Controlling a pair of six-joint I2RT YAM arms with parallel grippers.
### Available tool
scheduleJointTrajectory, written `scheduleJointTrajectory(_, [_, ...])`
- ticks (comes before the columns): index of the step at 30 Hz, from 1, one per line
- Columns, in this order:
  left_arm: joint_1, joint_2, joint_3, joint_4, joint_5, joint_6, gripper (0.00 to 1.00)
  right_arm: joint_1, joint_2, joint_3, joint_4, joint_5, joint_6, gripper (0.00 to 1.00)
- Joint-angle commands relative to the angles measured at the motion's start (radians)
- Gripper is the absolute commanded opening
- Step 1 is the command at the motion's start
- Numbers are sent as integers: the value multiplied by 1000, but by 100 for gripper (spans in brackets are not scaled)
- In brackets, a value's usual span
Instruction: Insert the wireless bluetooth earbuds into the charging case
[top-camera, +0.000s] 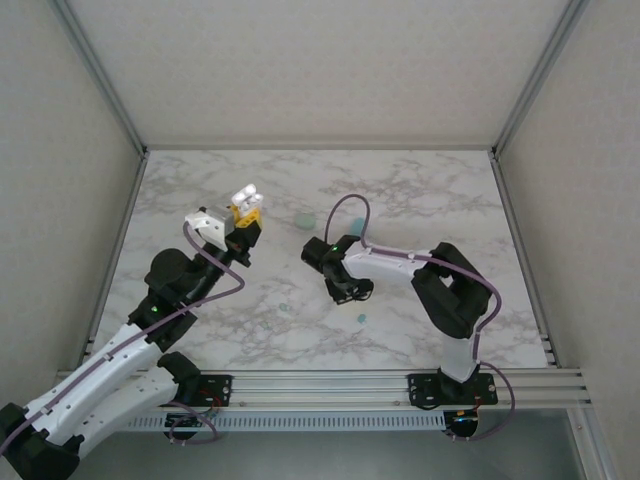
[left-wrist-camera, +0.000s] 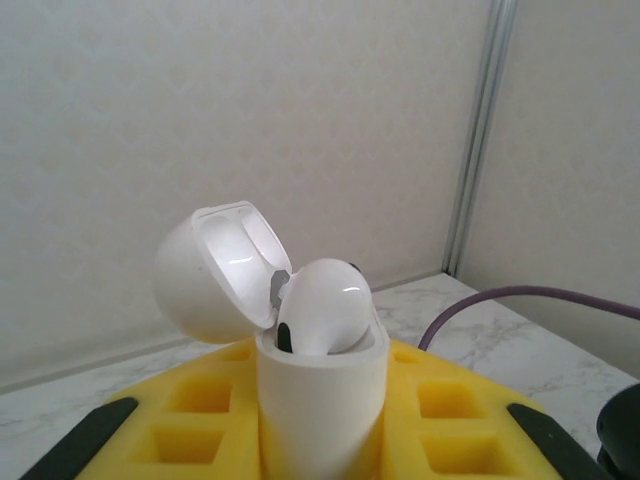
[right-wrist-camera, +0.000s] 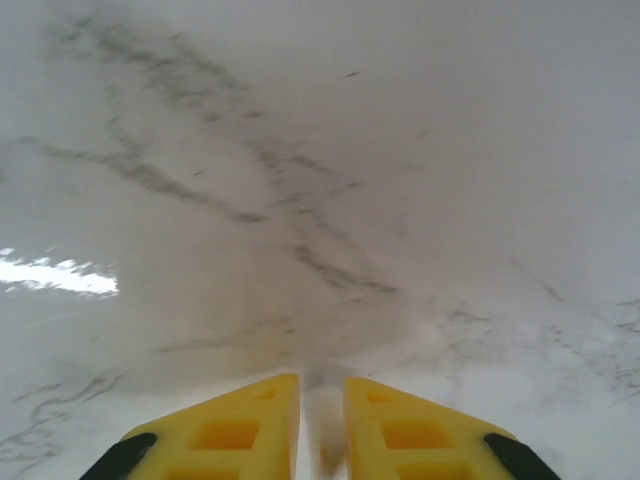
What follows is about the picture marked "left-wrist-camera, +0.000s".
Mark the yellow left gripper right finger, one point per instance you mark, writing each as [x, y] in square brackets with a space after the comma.
[400, 400]

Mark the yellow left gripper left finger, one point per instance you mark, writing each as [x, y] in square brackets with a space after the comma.
[240, 400]

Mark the white earbud charging case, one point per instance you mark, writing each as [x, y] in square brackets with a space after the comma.
[320, 400]

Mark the white earbud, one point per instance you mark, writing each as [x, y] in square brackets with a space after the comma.
[325, 300]

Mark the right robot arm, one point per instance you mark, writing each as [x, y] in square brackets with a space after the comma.
[622, 430]

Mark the aluminium wall post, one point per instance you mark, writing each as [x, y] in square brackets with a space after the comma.
[480, 125]

